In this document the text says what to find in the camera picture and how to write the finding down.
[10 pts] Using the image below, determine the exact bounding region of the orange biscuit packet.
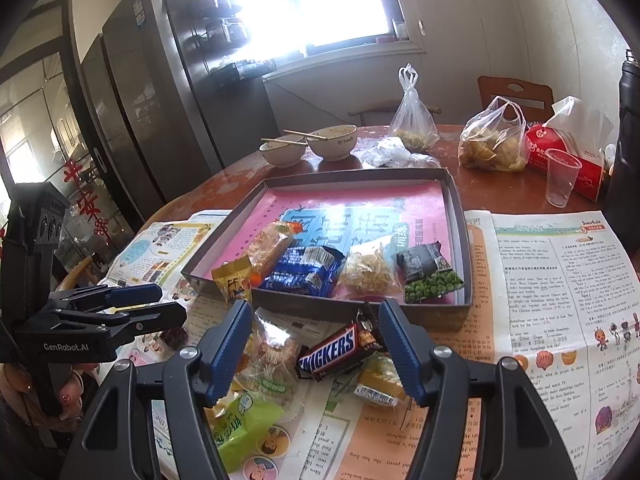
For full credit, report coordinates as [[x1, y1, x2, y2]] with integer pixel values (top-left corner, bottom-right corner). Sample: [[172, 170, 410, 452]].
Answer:
[[245, 221, 296, 288]]

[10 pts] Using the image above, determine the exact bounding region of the green bread packet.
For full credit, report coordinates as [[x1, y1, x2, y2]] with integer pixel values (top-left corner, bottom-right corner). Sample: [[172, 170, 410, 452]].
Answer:
[[205, 392, 286, 473]]

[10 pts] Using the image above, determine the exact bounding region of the small beige bowl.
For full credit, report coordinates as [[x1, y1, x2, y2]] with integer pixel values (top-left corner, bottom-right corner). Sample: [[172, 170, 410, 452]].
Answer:
[[259, 140, 306, 168]]

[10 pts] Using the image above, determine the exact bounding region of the grey cardboard box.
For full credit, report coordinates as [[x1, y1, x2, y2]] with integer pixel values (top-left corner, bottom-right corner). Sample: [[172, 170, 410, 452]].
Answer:
[[181, 167, 473, 332]]

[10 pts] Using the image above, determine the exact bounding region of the small dark candy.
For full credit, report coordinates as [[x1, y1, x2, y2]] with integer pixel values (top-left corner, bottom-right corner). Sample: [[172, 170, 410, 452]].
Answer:
[[160, 327, 188, 351]]

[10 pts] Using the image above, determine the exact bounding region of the blue snack packet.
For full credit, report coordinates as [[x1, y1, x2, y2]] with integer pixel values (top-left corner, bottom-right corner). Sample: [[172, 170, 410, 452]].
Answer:
[[259, 245, 347, 298]]

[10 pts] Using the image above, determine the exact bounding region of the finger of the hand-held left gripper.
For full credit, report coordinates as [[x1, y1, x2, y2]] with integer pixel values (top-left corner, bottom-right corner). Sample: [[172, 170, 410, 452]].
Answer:
[[57, 301, 187, 348], [47, 283, 163, 313]]

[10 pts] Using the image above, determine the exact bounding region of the large beige bowl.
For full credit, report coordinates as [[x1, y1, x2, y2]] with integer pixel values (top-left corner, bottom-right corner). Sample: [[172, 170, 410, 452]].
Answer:
[[306, 125, 358, 162]]

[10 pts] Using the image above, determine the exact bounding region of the crumpled clear plastic bag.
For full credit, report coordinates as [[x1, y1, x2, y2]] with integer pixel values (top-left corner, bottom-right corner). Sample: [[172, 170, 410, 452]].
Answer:
[[360, 136, 441, 170]]

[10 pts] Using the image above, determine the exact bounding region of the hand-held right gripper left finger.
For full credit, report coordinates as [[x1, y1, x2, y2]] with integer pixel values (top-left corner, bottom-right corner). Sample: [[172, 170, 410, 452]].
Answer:
[[60, 299, 253, 480]]

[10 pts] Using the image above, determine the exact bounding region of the plastic bag of fried food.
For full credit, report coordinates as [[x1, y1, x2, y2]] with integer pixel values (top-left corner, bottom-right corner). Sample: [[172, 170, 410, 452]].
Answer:
[[457, 96, 531, 173]]

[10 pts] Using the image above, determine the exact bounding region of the small dark snack packet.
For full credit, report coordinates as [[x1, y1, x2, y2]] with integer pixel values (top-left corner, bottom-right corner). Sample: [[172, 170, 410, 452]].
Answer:
[[352, 305, 388, 355]]

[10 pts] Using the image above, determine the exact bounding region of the small yellow snack packet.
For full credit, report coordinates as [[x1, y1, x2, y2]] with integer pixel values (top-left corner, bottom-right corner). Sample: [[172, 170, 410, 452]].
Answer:
[[211, 256, 253, 303]]

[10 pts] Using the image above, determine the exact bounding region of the bright window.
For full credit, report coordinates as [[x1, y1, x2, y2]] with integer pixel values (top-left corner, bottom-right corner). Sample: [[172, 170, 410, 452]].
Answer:
[[240, 0, 426, 56]]

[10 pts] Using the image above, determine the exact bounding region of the glass door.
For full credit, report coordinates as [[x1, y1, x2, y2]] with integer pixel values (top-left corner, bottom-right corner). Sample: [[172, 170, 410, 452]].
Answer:
[[0, 5, 108, 241]]

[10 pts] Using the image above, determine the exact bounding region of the brown wooden chair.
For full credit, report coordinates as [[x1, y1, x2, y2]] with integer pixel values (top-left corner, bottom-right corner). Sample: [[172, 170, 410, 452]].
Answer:
[[476, 76, 555, 126]]

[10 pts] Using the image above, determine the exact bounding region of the newspaper with orange page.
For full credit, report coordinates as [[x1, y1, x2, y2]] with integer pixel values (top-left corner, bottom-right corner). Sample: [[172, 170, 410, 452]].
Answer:
[[300, 210, 640, 480]]

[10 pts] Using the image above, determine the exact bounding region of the black thermos bottle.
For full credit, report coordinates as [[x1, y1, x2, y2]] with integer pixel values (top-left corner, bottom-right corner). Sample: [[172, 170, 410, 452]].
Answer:
[[602, 49, 640, 241]]

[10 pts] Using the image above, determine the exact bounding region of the person's left hand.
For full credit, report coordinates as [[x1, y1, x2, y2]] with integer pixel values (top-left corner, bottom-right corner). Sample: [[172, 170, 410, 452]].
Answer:
[[0, 360, 86, 433]]

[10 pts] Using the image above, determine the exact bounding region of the clear rice cracker bag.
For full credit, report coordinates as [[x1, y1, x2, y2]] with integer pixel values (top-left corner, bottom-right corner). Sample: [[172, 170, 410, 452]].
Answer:
[[235, 307, 308, 406]]

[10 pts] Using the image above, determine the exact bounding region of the curved wooden chair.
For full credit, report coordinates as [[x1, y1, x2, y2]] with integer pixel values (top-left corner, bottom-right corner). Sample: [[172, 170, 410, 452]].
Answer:
[[55, 255, 96, 293]]

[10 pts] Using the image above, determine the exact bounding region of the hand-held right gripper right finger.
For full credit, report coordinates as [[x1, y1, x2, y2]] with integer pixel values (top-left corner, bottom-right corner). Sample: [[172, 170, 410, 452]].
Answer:
[[377, 299, 578, 480]]

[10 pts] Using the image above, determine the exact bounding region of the brown chocolate bar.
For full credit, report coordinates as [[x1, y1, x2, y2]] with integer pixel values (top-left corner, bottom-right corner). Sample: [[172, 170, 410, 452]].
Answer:
[[295, 322, 373, 381]]

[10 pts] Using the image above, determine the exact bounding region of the grey refrigerator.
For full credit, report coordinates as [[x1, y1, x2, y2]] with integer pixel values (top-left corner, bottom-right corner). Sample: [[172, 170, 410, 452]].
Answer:
[[80, 0, 281, 221]]

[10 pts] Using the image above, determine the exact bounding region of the red tissue packet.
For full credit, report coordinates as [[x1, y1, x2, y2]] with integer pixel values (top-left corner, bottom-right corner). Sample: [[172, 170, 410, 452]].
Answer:
[[524, 96, 615, 202]]

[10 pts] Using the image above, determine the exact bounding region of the clear plastic cup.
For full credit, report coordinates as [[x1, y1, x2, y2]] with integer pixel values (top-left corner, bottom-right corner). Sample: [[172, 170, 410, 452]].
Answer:
[[545, 148, 583, 208]]

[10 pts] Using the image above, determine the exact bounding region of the tall tied plastic bag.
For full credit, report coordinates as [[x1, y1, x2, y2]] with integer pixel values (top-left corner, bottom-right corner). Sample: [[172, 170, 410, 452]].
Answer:
[[387, 64, 441, 153]]

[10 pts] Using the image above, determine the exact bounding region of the small square cracker packet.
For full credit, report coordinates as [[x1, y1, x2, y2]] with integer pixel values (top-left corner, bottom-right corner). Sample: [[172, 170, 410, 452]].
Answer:
[[354, 355, 408, 407]]

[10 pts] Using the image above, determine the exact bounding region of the clear noodle snack bag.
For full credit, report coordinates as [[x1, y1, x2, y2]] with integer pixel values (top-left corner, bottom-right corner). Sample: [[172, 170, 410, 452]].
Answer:
[[332, 237, 401, 302]]

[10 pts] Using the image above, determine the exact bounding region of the red paper decoration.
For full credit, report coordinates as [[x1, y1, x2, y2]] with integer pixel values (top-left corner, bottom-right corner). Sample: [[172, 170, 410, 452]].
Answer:
[[62, 157, 111, 241]]

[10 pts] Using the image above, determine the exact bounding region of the black green pea packet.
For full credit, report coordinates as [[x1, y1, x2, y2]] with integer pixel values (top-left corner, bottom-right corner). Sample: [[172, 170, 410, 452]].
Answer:
[[396, 242, 466, 305]]

